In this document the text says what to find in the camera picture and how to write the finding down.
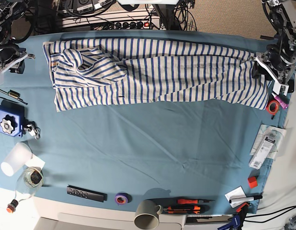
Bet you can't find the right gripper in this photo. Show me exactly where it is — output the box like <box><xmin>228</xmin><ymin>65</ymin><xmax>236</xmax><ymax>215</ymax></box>
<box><xmin>0</xmin><ymin>45</ymin><xmax>35</xmax><ymax>74</ymax></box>

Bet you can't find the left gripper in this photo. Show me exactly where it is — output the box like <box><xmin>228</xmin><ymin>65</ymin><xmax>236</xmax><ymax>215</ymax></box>
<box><xmin>251</xmin><ymin>44</ymin><xmax>296</xmax><ymax>84</ymax></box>

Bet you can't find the blue white striped T-shirt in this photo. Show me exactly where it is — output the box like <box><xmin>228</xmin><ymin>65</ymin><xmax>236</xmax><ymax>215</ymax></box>
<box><xmin>43</xmin><ymin>38</ymin><xmax>269</xmax><ymax>112</ymax></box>

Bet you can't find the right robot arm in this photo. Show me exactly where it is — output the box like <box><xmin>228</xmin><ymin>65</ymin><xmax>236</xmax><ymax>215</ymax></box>
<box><xmin>0</xmin><ymin>0</ymin><xmax>38</xmax><ymax>75</ymax></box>

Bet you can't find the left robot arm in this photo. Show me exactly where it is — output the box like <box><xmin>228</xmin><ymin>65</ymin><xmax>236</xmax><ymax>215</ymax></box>
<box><xmin>252</xmin><ymin>0</ymin><xmax>296</xmax><ymax>87</ymax></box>

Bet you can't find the thin metal tool with brass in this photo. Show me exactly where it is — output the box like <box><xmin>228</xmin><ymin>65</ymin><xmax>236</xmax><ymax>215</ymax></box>
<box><xmin>0</xmin><ymin>89</ymin><xmax>28</xmax><ymax>105</ymax></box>

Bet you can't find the small black square box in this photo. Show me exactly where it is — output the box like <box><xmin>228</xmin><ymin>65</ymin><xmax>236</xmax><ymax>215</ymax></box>
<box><xmin>287</xmin><ymin>79</ymin><xmax>295</xmax><ymax>93</ymax></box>

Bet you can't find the orange tape roll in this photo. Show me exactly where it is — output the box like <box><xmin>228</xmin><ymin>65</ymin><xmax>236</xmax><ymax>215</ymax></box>
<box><xmin>266</xmin><ymin>100</ymin><xmax>280</xmax><ymax>115</ymax></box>

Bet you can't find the purple white glue tube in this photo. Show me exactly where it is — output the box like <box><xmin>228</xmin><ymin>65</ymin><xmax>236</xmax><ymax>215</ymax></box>
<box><xmin>272</xmin><ymin>92</ymin><xmax>288</xmax><ymax>109</ymax></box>

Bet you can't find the blue box with black knob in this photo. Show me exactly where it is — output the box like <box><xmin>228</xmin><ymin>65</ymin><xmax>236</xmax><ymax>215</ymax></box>
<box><xmin>0</xmin><ymin>105</ymin><xmax>24</xmax><ymax>138</ymax></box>

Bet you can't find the silver padlock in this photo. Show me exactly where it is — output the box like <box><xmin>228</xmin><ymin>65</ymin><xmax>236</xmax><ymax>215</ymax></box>
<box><xmin>24</xmin><ymin>124</ymin><xmax>41</xmax><ymax>139</ymax></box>

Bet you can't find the black white product package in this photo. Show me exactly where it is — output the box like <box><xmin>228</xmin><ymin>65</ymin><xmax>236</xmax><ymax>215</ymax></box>
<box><xmin>249</xmin><ymin>130</ymin><xmax>277</xmax><ymax>170</ymax></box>

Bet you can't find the white plastic cup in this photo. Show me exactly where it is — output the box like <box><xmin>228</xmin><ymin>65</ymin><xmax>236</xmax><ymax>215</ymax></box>
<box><xmin>0</xmin><ymin>142</ymin><xmax>33</xmax><ymax>177</ymax></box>

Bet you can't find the white paper note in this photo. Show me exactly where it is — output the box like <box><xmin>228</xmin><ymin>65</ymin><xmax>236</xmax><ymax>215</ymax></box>
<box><xmin>25</xmin><ymin>154</ymin><xmax>45</xmax><ymax>171</ymax></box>

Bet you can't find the teal table cloth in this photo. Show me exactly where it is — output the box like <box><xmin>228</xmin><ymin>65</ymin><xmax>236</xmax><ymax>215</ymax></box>
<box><xmin>0</xmin><ymin>31</ymin><xmax>286</xmax><ymax>214</ymax></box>

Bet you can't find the red cube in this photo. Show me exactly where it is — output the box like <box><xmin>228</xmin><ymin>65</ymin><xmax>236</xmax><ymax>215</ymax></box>
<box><xmin>248</xmin><ymin>176</ymin><xmax>258</xmax><ymax>189</ymax></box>

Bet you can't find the clear glass bottle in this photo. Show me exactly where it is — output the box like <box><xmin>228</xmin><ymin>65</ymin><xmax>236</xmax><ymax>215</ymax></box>
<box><xmin>6</xmin><ymin>167</ymin><xmax>44</xmax><ymax>213</ymax></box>

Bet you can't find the black power strip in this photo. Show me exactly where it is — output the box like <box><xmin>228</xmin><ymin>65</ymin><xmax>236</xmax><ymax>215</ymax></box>
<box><xmin>114</xmin><ymin>21</ymin><xmax>159</xmax><ymax>30</ymax></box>

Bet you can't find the white paper card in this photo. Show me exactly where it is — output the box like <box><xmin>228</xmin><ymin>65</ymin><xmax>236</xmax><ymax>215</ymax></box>
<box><xmin>225</xmin><ymin>186</ymin><xmax>246</xmax><ymax>202</ymax></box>

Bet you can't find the black remote control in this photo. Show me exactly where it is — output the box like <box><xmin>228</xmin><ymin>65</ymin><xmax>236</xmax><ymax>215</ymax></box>
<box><xmin>67</xmin><ymin>185</ymin><xmax>107</xmax><ymax>203</ymax></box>

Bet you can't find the orange black screwdriver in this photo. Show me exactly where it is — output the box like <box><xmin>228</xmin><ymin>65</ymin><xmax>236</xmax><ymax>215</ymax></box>
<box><xmin>177</xmin><ymin>198</ymin><xmax>213</xmax><ymax>205</ymax></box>

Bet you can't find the orange black utility knife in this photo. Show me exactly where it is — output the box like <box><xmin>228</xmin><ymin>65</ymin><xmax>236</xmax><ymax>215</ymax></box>
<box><xmin>164</xmin><ymin>205</ymin><xmax>210</xmax><ymax>214</ymax></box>

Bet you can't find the blue black bar clamp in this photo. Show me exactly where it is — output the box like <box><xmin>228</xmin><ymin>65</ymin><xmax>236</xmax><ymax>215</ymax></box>
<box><xmin>217</xmin><ymin>202</ymin><xmax>250</xmax><ymax>230</ymax></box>

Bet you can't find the purple tape roll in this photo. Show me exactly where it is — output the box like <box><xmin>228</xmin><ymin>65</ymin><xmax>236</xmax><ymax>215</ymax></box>
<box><xmin>114</xmin><ymin>193</ymin><xmax>129</xmax><ymax>205</ymax></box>

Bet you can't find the grey ceramic mug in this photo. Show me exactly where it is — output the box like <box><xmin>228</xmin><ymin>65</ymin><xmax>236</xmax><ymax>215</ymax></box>
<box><xmin>134</xmin><ymin>200</ymin><xmax>163</xmax><ymax>230</ymax></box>

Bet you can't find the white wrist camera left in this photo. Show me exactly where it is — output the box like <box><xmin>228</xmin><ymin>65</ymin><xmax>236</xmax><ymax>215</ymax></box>
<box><xmin>273</xmin><ymin>81</ymin><xmax>289</xmax><ymax>96</ymax></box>

